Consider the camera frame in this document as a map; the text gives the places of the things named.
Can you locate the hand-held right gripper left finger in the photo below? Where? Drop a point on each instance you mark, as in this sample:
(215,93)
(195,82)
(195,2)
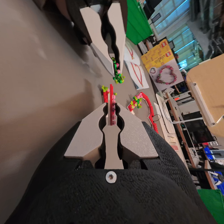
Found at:
(84,140)

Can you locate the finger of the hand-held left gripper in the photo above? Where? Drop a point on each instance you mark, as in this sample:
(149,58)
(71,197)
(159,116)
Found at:
(119,26)
(93,29)

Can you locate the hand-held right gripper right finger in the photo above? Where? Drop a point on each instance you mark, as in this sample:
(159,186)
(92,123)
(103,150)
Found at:
(136,140)

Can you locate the red and pink lego strip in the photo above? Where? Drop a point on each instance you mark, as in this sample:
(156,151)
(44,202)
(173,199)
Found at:
(111,105)

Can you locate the green lego vine piece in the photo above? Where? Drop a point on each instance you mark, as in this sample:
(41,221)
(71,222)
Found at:
(117,73)

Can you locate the person's left forearm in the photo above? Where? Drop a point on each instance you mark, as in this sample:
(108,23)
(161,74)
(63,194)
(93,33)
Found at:
(52,7)

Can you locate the red lego heart section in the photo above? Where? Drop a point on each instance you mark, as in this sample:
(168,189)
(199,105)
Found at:
(148,105)

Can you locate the small red lego leaf piece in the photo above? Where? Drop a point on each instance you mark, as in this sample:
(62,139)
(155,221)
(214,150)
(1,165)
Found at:
(105,94)

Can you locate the lego instruction booklet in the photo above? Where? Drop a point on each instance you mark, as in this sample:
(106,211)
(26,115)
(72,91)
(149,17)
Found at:
(138,73)

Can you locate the yellow lego box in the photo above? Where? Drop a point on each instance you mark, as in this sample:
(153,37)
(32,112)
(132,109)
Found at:
(162,66)

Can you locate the green plastic bin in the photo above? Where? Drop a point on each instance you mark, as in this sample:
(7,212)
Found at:
(136,21)

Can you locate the white printed mat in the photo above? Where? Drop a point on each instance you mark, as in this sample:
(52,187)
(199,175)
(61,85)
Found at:
(168,122)

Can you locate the small printed card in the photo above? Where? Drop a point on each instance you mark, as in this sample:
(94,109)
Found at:
(168,91)

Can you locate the light wooden table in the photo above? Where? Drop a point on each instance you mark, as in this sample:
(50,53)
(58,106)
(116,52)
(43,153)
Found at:
(208,84)

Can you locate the green cloth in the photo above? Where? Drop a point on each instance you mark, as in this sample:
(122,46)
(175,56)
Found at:
(212,204)

